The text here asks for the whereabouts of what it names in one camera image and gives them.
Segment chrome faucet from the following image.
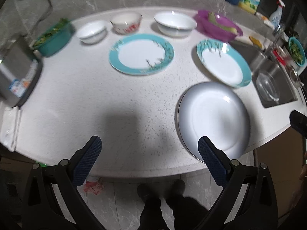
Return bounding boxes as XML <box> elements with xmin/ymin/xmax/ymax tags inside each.
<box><xmin>264</xmin><ymin>22</ymin><xmax>286</xmax><ymax>55</ymax></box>

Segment white spray bottle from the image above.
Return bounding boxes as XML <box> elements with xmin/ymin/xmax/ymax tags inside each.
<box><xmin>269</xmin><ymin>0</ymin><xmax>285</xmax><ymax>27</ymax></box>

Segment green vegetable pieces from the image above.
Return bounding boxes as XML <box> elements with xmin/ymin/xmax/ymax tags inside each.
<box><xmin>207</xmin><ymin>11</ymin><xmax>239</xmax><ymax>35</ymax></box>

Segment white folded cloth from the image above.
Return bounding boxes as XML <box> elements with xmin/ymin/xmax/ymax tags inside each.
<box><xmin>0</xmin><ymin>102</ymin><xmax>21</xmax><ymax>152</ymax></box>

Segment purple plastic bowl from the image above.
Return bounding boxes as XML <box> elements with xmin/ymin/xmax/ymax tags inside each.
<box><xmin>194</xmin><ymin>10</ymin><xmax>243</xmax><ymax>42</ymax></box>

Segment stainless steel rice cooker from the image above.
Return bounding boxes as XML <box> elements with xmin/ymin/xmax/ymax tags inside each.
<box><xmin>1</xmin><ymin>33</ymin><xmax>43</xmax><ymax>108</ymax></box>

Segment stainless steel sink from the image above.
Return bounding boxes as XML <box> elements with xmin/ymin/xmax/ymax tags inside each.
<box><xmin>230</xmin><ymin>40</ymin><xmax>298</xmax><ymax>108</ymax></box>

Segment black power cable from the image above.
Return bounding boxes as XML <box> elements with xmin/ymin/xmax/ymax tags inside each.
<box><xmin>26</xmin><ymin>0</ymin><xmax>54</xmax><ymax>33</ymax></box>

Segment white bowl red pattern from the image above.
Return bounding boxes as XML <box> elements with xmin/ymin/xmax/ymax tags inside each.
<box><xmin>110</xmin><ymin>12</ymin><xmax>143</xmax><ymax>35</ymax></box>

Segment teal basin with greens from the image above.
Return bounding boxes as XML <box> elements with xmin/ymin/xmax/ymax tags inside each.
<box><xmin>32</xmin><ymin>18</ymin><xmax>74</xmax><ymax>57</ymax></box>

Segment glass bowl in sink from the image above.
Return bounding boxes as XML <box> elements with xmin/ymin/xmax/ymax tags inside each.
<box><xmin>256</xmin><ymin>71</ymin><xmax>280</xmax><ymax>103</ymax></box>

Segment yellow sponge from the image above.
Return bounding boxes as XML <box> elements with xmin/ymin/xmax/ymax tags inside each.
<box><xmin>249</xmin><ymin>36</ymin><xmax>263</xmax><ymax>50</ymax></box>

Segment large white bowl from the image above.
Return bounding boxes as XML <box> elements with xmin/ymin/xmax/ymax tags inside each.
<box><xmin>154</xmin><ymin>11</ymin><xmax>197</xmax><ymax>38</ymax></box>

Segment person dark shoes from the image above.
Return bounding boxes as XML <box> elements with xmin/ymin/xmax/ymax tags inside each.
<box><xmin>137</xmin><ymin>180</ymin><xmax>186</xmax><ymax>209</ymax></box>

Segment small white bowl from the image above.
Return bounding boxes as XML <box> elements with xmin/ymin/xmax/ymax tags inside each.
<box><xmin>77</xmin><ymin>20</ymin><xmax>107</xmax><ymax>45</ymax></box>

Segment plain white plate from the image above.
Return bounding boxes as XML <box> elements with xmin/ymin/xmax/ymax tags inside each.
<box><xmin>176</xmin><ymin>82</ymin><xmax>250</xmax><ymax>161</ymax></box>

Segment teal rim plate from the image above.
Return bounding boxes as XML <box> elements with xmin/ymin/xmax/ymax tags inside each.
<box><xmin>109</xmin><ymin>34</ymin><xmax>175</xmax><ymax>76</ymax></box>
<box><xmin>196</xmin><ymin>39</ymin><xmax>252</xmax><ymax>88</ymax></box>

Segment small teal bowl greens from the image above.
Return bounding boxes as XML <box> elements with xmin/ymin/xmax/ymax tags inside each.
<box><xmin>288</xmin><ymin>37</ymin><xmax>306</xmax><ymax>67</ymax></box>

